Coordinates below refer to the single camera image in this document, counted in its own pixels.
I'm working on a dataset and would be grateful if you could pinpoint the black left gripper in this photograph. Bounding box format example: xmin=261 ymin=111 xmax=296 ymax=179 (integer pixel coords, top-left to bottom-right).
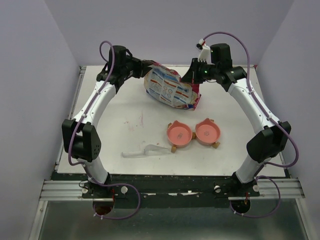
xmin=120 ymin=54 xmax=152 ymax=79

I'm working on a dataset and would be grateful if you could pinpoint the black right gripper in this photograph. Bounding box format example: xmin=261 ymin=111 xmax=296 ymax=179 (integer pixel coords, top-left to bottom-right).
xmin=179 ymin=58 xmax=218 ymax=85

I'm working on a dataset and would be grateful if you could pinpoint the pet food bag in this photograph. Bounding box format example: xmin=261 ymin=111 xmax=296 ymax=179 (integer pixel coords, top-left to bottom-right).
xmin=143 ymin=60 xmax=201 ymax=110

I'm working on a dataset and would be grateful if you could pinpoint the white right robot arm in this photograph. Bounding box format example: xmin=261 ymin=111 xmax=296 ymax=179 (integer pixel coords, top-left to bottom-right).
xmin=181 ymin=40 xmax=291 ymax=196

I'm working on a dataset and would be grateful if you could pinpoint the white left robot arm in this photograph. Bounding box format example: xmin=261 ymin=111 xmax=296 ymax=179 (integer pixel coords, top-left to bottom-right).
xmin=61 ymin=45 xmax=152 ymax=198

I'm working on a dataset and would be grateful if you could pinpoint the pink right pet bowl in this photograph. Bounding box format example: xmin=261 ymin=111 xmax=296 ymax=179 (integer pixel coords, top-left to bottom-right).
xmin=195 ymin=118 xmax=221 ymax=149

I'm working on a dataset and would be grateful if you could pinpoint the pink pet bowl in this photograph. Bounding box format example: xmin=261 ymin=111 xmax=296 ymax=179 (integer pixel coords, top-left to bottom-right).
xmin=195 ymin=118 xmax=221 ymax=149
xmin=166 ymin=120 xmax=193 ymax=148

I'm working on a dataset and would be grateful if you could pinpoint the pink left pet bowl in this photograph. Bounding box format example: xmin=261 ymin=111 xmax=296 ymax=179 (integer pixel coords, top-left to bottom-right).
xmin=166 ymin=120 xmax=193 ymax=148

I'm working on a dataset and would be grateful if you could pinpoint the clear plastic scoop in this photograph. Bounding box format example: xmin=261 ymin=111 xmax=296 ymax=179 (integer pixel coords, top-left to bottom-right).
xmin=121 ymin=144 xmax=172 ymax=159

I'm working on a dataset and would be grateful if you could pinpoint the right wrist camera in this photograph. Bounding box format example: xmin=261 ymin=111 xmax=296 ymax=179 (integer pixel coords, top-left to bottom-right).
xmin=196 ymin=38 xmax=211 ymax=62

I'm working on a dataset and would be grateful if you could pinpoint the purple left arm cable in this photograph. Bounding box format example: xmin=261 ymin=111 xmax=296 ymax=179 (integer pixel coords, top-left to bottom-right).
xmin=68 ymin=40 xmax=141 ymax=221

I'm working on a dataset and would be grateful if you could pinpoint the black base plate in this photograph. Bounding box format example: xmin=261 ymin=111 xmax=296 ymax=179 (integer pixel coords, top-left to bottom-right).
xmin=51 ymin=174 xmax=261 ymax=210

